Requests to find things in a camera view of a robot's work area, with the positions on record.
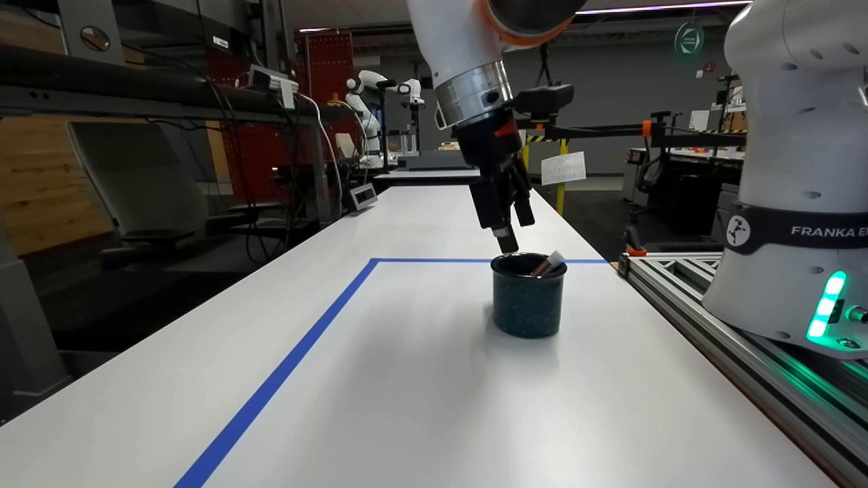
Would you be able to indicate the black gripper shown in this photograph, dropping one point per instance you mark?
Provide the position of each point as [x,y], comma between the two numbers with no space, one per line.
[490,149]

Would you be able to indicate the dark teal speckled mug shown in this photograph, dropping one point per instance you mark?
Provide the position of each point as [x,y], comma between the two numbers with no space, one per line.
[529,308]

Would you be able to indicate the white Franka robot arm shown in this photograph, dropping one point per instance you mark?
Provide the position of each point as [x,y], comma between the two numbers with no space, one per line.
[796,136]

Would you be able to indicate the white paper sign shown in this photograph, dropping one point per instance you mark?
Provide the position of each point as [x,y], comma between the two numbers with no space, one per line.
[566,170]

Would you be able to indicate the black orange clamp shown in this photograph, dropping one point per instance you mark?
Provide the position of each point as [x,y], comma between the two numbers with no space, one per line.
[634,245]

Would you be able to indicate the small grey box device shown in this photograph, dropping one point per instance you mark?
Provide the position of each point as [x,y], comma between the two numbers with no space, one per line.
[364,194]

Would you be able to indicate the small white background robot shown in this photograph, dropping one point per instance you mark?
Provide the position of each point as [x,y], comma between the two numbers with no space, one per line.
[366,111]

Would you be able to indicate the black cart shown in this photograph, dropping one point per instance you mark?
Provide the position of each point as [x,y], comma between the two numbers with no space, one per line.
[688,194]

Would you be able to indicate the red cabinet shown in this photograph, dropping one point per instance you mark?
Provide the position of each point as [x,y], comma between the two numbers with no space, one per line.
[327,68]

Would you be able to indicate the round teal sign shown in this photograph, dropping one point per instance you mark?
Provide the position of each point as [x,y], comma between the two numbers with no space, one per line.
[691,42]

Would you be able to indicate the white power strip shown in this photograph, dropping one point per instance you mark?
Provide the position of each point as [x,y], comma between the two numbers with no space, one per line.
[276,85]

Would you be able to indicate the long blue tape strip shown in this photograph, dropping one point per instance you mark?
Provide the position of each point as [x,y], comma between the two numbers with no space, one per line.
[271,384]

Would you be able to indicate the grey curved panel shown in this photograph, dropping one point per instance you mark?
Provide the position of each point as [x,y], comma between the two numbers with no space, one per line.
[144,180]

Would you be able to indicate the black shelf beam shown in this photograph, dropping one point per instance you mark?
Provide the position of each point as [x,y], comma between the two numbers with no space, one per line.
[110,85]

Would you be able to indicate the grey box with round badge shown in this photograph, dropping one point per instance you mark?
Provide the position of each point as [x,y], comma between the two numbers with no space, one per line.
[91,37]

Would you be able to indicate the light wooden panel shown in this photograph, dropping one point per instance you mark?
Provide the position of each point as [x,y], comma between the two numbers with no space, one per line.
[41,191]

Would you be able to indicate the grey cabinet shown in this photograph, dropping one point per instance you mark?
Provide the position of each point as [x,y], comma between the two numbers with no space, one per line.
[29,343]

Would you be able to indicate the yellow post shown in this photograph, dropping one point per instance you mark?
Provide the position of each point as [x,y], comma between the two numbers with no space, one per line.
[562,202]

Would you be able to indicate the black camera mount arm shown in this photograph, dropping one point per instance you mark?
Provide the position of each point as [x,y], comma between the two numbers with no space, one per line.
[606,130]

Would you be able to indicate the aluminium rail base frame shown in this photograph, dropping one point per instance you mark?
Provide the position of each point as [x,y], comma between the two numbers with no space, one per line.
[769,397]

